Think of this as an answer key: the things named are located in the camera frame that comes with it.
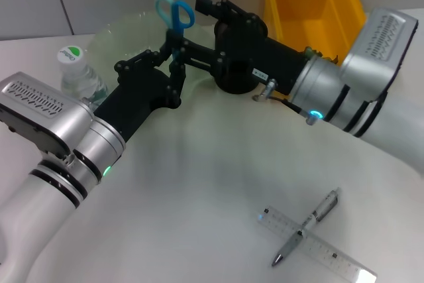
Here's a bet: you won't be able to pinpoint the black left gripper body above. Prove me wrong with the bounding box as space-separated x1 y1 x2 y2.
94 51 182 141

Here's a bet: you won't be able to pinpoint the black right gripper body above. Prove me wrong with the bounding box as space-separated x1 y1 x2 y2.
215 14 307 97

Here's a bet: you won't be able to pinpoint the blue scissors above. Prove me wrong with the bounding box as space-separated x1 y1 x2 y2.
154 0 195 65

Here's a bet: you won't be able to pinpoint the green plastic wrapper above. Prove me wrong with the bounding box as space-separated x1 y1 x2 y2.
304 46 341 65

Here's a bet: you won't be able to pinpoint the clear water bottle green label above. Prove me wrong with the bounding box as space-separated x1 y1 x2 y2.
56 44 109 111

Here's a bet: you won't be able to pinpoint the silver clear pen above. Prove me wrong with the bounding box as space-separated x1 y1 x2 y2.
271 187 342 267

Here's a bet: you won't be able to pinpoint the green glass fruit plate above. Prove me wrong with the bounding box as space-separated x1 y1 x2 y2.
86 11 218 111

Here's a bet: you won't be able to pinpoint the black mesh pen holder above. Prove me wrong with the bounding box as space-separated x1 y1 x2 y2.
213 19 266 95

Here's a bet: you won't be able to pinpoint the clear plastic ruler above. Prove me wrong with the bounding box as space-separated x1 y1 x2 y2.
258 205 378 283

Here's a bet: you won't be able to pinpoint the right gripper cable with plug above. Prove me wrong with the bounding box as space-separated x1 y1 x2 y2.
252 78 323 125

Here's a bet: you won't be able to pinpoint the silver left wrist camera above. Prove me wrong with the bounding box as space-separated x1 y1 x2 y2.
0 71 95 162

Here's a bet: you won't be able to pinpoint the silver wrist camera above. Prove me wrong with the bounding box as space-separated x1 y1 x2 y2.
0 71 95 162
339 6 420 102

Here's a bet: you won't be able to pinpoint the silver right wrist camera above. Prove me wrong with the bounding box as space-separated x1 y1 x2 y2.
339 6 420 102

